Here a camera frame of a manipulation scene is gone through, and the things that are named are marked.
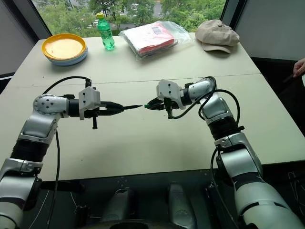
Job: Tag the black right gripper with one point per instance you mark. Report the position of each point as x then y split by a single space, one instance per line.
171 105

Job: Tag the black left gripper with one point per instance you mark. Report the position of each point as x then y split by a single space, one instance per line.
103 112

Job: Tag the green marker cap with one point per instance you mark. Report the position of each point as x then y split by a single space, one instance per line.
145 105

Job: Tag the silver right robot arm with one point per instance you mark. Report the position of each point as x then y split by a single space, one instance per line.
250 190

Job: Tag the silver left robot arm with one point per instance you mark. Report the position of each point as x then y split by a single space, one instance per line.
45 105

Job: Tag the green bottle with yellow cap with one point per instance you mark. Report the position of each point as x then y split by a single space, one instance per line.
106 33

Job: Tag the beige flat cap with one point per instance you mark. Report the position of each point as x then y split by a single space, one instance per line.
216 34

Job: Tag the bystander bare hand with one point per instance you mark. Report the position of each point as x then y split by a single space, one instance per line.
300 68

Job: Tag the light blue plastic plate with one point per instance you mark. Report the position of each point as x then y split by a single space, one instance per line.
79 58
71 64

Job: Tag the clear bag with red cloth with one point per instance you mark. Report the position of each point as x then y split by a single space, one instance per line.
152 38

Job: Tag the yellow plastic plate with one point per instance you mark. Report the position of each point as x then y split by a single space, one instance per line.
63 46

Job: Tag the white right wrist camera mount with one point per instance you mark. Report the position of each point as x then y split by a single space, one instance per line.
168 89

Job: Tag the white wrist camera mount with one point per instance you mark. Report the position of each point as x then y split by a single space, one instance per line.
89 99
168 89

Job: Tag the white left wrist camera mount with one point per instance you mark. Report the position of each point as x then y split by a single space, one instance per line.
89 99

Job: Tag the dark window frame post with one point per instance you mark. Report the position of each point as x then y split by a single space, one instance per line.
228 9
33 16

